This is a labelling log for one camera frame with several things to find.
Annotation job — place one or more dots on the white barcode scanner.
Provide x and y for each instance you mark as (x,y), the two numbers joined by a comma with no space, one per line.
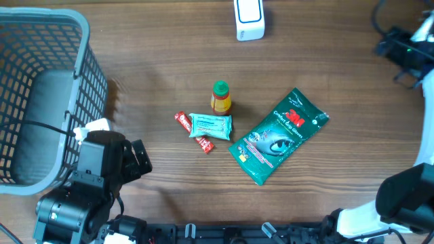
(249,19)

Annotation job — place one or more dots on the black aluminium mounting rail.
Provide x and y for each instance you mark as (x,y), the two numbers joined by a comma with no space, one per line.
(171,233)

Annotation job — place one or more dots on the green 3M gloves package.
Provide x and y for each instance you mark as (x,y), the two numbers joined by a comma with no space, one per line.
(288,126)

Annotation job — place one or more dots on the red Nescafe coffee stick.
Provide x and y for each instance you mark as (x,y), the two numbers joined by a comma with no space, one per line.
(186,123)

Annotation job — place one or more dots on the red sauce bottle green cap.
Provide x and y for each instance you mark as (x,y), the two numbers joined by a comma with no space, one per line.
(221,99)

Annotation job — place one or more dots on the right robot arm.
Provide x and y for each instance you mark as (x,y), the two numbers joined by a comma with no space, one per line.
(404,202)

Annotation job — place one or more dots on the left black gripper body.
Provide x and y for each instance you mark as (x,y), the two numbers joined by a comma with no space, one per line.
(130,173)

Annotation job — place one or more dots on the mint green tissue pack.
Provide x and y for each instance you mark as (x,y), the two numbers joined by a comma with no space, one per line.
(210,125)

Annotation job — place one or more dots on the grey plastic mesh basket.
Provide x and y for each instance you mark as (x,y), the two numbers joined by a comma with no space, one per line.
(51,83)

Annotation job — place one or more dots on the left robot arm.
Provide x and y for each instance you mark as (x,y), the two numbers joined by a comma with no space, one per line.
(75,213)

